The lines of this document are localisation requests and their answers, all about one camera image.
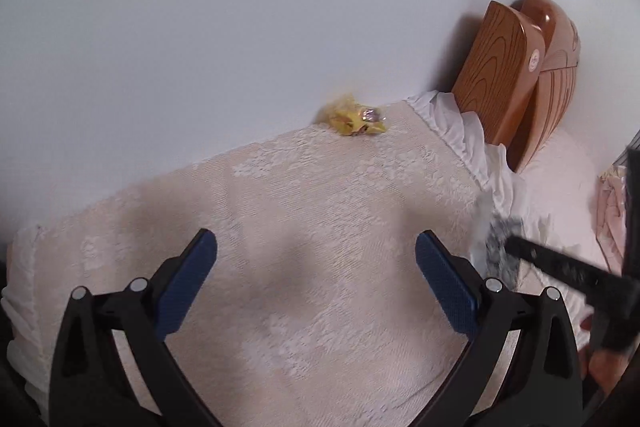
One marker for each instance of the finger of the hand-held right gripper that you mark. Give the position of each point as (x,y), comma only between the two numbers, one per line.
(560,264)

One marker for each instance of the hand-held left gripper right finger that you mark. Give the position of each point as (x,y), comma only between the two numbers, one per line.
(445,287)

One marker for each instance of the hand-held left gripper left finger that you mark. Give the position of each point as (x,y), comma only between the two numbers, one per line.
(187,282)

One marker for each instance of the yellow snack packet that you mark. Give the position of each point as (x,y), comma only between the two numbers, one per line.
(355,119)

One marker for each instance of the person's right hand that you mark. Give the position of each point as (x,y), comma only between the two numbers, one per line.
(607,369)

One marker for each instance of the folded pink blanket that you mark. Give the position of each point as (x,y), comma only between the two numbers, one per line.
(610,217)

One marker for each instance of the bed with pink sheet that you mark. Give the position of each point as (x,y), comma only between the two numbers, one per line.
(555,177)

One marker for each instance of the white lace ruffled tablecloth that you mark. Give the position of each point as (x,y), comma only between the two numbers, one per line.
(325,207)

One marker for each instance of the wooden headboard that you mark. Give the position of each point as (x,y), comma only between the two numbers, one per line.
(500,72)

